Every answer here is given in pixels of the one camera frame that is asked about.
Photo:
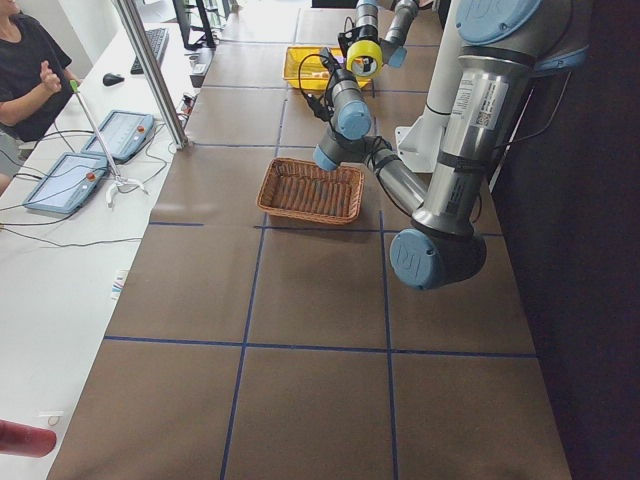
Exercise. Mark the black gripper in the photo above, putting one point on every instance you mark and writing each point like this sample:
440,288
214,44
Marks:
325,60

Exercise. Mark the yellow tape roll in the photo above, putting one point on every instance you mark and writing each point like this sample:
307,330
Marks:
364,58

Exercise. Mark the yellow plastic woven basket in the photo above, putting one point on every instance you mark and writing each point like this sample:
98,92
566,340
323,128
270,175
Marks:
303,68

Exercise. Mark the brown wicker basket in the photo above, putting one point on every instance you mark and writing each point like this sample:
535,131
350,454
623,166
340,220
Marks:
301,190

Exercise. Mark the black monitor stand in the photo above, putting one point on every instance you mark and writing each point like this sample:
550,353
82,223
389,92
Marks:
198,22

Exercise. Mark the black keyboard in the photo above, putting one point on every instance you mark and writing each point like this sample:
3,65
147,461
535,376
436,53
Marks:
157,40

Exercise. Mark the far teach pendant tablet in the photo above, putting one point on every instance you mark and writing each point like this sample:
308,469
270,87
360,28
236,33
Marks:
125,133

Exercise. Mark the teach pendant tablet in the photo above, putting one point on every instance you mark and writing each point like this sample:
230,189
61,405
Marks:
125,133
68,184

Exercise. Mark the black computer mouse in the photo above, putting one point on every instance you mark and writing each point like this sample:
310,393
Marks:
111,79

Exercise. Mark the white stick green tip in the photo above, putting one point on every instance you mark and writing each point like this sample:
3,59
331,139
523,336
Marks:
119,180

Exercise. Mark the near teach pendant tablet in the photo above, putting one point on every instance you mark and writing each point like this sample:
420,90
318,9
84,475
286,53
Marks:
68,184

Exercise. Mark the person in black shirt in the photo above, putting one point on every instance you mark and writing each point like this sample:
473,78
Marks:
35,75

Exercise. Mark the red cylinder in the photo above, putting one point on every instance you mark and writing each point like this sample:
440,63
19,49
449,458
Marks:
25,440

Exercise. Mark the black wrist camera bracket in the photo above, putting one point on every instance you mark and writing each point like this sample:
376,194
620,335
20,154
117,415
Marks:
318,106

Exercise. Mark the white camera pole base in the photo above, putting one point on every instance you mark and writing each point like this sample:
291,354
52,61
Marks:
418,145

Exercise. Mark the aluminium frame post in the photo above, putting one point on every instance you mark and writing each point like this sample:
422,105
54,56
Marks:
134,28

